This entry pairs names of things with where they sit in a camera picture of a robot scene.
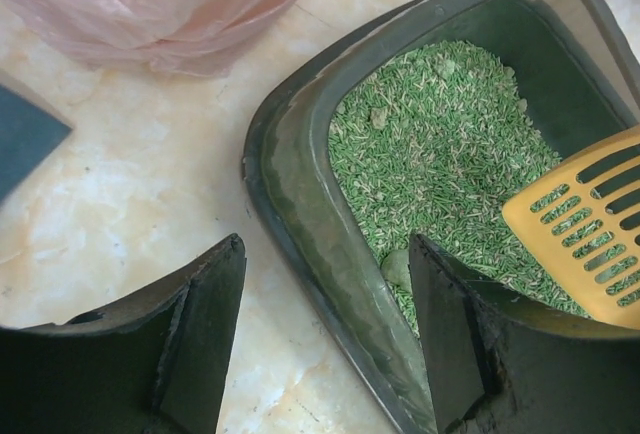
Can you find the orange trash bin with bag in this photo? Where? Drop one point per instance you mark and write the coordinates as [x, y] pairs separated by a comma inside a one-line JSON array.
[[192, 37]]

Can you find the yellow plastic litter scoop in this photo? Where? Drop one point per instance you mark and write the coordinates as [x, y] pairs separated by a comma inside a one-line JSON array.
[[580, 221]]

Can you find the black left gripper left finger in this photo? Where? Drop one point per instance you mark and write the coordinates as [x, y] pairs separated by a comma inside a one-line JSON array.
[[154, 361]]

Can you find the dark green litter box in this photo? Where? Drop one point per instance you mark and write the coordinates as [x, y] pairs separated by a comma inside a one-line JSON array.
[[425, 121]]

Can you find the dark teal folded cloth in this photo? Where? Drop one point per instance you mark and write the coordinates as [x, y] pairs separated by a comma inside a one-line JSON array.
[[31, 129]]

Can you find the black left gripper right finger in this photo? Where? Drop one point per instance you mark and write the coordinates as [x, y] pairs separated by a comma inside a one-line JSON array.
[[499, 362]]

